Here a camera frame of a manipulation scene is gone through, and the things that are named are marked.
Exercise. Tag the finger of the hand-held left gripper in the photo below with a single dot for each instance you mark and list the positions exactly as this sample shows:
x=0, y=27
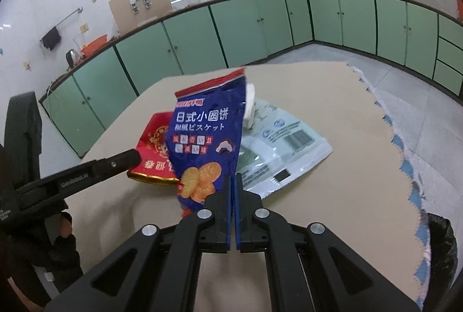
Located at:
x=115, y=162

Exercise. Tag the trash bin with black bag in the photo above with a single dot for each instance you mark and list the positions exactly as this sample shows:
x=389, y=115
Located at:
x=439, y=247

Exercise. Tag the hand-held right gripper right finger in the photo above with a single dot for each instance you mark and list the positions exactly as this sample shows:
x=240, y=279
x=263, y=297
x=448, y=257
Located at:
x=246, y=221

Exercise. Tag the blue white patterned cloth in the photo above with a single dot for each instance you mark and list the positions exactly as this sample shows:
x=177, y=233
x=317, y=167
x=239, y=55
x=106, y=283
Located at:
x=405, y=167

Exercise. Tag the cardboard box on counter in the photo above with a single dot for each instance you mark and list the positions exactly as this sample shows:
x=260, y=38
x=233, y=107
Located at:
x=119, y=15

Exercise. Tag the metal towel rail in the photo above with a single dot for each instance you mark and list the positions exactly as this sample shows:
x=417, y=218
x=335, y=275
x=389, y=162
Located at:
x=67, y=18

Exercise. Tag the steel kettle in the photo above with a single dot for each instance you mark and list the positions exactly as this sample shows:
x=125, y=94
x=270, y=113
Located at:
x=72, y=58

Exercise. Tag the white teal printed packet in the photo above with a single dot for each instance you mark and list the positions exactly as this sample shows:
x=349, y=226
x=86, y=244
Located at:
x=282, y=145

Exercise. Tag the person's left hand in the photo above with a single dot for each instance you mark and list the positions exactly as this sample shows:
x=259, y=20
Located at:
x=66, y=225

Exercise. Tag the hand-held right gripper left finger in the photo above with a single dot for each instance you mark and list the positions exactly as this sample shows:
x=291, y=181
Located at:
x=222, y=218

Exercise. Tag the red thermos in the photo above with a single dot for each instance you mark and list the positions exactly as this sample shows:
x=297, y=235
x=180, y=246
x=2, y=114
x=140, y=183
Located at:
x=459, y=8

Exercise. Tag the blue snack packet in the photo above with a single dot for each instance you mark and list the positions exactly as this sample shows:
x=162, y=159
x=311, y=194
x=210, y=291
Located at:
x=206, y=124

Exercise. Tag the person's left forearm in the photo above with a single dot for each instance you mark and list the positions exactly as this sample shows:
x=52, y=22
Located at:
x=36, y=261

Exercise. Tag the white crumpled tissue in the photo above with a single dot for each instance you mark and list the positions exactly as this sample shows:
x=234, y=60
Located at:
x=249, y=105

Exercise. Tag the red gold packet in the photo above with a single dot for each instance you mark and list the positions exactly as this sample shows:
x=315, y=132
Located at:
x=152, y=149

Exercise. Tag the clear plastic jug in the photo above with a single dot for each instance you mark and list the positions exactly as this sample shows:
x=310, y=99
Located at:
x=79, y=40

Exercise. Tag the orange plastic basin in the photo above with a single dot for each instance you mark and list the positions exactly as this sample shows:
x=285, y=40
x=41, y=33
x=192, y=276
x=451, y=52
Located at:
x=94, y=46

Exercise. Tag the green base cabinets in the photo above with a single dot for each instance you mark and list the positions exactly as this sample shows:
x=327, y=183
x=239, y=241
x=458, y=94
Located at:
x=238, y=29

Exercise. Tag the dark hanging towel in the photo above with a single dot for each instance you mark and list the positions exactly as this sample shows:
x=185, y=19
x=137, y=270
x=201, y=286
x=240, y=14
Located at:
x=51, y=39

